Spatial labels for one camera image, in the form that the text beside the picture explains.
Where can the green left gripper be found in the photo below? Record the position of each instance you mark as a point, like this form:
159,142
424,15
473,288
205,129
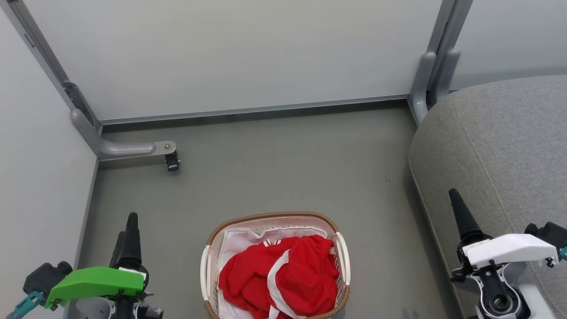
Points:
95,282

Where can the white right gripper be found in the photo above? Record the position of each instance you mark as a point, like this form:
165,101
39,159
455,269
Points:
509,249

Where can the red and white garment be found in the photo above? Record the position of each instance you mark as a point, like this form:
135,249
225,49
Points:
283,277

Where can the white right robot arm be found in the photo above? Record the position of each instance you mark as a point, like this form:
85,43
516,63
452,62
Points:
538,303

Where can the grey fabric sofa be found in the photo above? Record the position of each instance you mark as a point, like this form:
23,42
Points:
500,155

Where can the black caster wheel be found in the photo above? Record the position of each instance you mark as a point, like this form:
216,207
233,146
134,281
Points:
172,161

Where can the grey metal partition foot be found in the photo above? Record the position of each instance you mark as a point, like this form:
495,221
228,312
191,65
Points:
119,148

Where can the white cloth in basket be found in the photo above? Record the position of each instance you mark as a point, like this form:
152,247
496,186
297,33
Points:
241,241

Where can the white laundry basket brown rim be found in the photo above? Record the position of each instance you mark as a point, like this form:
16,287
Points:
342,266

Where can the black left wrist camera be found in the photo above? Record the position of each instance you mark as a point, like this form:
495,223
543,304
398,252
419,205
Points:
46,277

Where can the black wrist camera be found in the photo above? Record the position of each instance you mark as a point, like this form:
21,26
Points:
549,232
46,277

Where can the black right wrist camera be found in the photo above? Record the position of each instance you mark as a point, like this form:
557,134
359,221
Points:
549,232

